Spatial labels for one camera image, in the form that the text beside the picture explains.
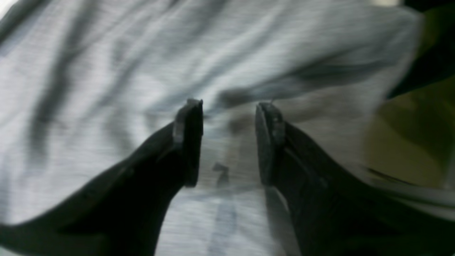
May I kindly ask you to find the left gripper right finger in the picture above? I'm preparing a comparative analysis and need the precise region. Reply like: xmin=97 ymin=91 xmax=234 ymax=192
xmin=255 ymin=102 xmax=454 ymax=256

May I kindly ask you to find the grey t-shirt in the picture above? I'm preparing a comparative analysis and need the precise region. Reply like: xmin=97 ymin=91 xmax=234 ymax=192
xmin=1 ymin=0 xmax=422 ymax=256

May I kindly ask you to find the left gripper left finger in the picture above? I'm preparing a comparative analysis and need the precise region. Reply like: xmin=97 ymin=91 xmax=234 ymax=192
xmin=1 ymin=99 xmax=203 ymax=256

